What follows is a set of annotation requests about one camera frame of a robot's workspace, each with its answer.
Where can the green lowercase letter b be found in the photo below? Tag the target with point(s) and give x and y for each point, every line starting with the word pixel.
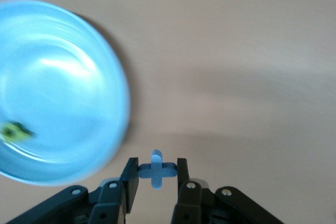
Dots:
pixel 19 135

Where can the blue plus-shaped letter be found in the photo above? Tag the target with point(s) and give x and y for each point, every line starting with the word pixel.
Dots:
pixel 157 171

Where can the blue plate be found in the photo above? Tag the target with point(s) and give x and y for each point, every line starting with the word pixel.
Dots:
pixel 65 90

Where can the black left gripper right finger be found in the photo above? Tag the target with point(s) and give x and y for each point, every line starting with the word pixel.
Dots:
pixel 194 203

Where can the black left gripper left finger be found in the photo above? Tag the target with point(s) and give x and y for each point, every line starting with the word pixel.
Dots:
pixel 113 203

